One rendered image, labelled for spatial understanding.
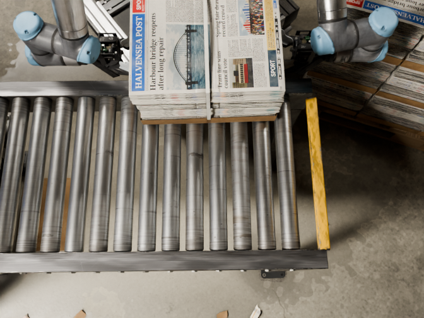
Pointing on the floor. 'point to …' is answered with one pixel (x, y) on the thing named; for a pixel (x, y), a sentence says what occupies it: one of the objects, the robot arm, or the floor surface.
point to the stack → (379, 78)
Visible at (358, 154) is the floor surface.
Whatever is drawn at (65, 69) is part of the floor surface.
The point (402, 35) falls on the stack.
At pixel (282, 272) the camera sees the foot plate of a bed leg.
